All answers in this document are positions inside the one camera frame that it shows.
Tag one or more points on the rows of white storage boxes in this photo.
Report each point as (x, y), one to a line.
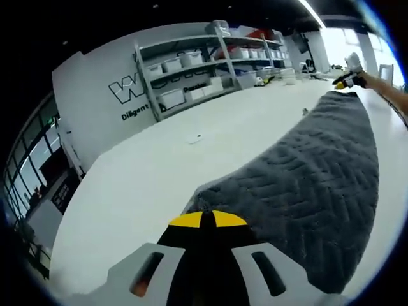
(191, 59)

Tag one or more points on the black screen on stand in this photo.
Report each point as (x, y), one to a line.
(301, 43)

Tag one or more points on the small white flat device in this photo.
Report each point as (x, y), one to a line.
(193, 139)

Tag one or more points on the white plastic basket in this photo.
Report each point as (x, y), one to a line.
(288, 76)

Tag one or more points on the grey counter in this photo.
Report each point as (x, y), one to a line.
(44, 220)

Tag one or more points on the grey towel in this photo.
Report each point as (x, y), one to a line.
(303, 191)

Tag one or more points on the spare hand-held gripper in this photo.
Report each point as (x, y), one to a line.
(266, 81)

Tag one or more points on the grey metal shelving unit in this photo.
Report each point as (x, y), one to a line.
(178, 42)

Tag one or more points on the ceiling light strip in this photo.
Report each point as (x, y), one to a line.
(312, 12)

